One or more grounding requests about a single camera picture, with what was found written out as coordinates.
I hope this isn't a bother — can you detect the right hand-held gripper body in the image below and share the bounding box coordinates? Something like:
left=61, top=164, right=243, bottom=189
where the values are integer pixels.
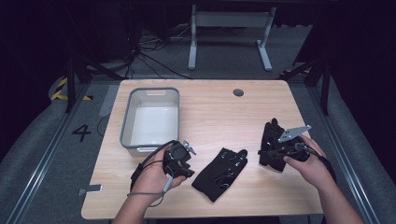
left=277, top=124, right=312, bottom=162

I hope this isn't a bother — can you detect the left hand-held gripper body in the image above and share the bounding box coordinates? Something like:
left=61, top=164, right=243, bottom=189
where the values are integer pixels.
left=163, top=138, right=197, bottom=179

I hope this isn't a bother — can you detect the black glove with white print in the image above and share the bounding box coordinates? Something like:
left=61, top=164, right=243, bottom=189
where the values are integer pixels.
left=257, top=117, right=302, bottom=173
left=191, top=147, right=249, bottom=203

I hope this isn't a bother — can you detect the white bin with grey rim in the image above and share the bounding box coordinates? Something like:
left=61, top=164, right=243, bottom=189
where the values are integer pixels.
left=120, top=87, right=180, bottom=157

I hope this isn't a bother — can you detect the person's left hand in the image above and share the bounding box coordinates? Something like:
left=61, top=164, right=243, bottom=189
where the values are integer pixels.
left=130, top=161, right=188, bottom=201

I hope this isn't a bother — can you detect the person's right hand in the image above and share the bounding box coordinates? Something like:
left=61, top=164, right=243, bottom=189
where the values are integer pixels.
left=283, top=134, right=336, bottom=191

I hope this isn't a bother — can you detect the black metal stand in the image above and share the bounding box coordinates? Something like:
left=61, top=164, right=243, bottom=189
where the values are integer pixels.
left=64, top=55, right=125, bottom=114
left=279, top=55, right=332, bottom=117

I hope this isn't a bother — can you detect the yellow and black hazard tape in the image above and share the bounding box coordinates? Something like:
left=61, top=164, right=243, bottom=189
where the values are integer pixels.
left=50, top=77, right=94, bottom=102

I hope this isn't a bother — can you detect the grey left gripper cable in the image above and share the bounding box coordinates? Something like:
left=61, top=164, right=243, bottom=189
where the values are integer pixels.
left=126, top=174, right=174, bottom=208

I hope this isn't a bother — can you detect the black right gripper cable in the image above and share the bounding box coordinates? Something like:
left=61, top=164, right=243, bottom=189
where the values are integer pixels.
left=295, top=143, right=338, bottom=185

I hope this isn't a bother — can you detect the thin black floor cable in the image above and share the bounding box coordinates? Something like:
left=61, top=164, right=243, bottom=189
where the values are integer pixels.
left=96, top=113, right=112, bottom=138

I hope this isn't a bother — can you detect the small metal table bracket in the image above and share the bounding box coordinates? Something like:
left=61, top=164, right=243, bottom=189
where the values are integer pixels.
left=78, top=184, right=104, bottom=197

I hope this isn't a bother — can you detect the bundle of black floor cables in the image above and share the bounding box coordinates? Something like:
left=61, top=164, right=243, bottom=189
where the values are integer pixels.
left=123, top=24, right=191, bottom=80

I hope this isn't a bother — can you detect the grey metal table frame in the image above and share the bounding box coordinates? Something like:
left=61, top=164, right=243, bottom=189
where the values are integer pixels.
left=188, top=4, right=277, bottom=72

